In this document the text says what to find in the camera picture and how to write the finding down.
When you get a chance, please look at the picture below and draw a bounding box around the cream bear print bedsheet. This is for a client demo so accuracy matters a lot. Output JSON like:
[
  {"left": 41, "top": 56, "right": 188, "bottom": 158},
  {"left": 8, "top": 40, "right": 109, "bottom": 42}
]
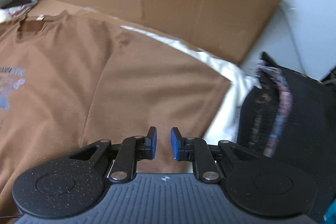
[{"left": 76, "top": 6, "right": 263, "bottom": 146}]

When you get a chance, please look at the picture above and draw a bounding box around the floral patterned folded cloth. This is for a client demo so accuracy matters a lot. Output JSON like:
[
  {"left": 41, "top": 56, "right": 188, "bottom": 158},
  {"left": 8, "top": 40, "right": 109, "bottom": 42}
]
[{"left": 3, "top": 0, "right": 38, "bottom": 19}]

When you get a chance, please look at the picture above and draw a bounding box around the white curved board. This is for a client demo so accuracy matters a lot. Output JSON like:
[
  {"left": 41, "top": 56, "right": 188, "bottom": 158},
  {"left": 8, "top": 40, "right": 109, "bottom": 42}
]
[{"left": 240, "top": 0, "right": 335, "bottom": 80}]

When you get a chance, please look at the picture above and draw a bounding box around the black folded garment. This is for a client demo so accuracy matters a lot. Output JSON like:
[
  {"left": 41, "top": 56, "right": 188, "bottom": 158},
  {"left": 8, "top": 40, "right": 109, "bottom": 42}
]
[{"left": 236, "top": 52, "right": 335, "bottom": 223}]

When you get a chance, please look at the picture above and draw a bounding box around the brown printed t-shirt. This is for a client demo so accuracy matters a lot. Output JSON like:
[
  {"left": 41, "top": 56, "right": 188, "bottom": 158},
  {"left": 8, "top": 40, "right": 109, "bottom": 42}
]
[{"left": 1, "top": 12, "right": 230, "bottom": 215}]

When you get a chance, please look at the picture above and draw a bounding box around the teal patterned garment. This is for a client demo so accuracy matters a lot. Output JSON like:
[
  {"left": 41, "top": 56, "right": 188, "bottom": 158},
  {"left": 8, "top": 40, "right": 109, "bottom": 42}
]
[{"left": 323, "top": 199, "right": 336, "bottom": 224}]

